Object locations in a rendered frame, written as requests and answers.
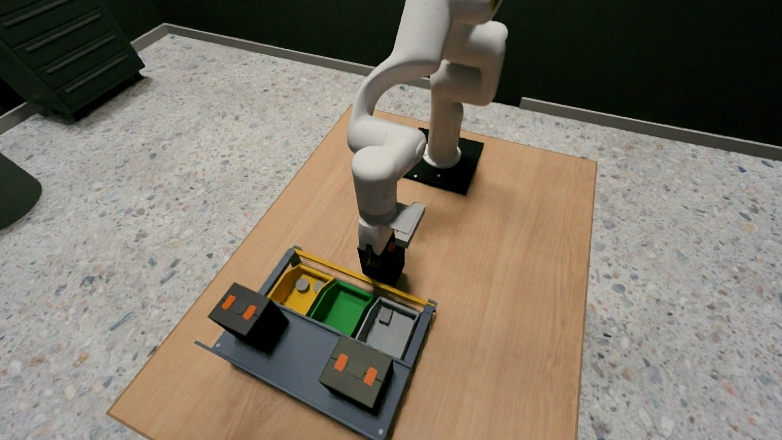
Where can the green open bin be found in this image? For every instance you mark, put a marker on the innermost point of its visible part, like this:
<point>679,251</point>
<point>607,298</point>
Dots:
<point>344,308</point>

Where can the grey open bin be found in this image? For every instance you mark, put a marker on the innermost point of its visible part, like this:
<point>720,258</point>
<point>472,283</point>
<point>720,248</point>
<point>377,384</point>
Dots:
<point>389,339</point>

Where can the yellow open-front bin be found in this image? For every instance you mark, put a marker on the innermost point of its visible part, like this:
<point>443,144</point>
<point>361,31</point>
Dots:
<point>286,293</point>

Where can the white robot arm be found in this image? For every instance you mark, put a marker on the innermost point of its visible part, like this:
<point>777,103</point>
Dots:
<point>385,151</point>

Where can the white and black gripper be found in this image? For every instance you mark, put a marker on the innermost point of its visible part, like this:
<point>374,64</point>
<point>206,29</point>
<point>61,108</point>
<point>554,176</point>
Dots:
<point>373,238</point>

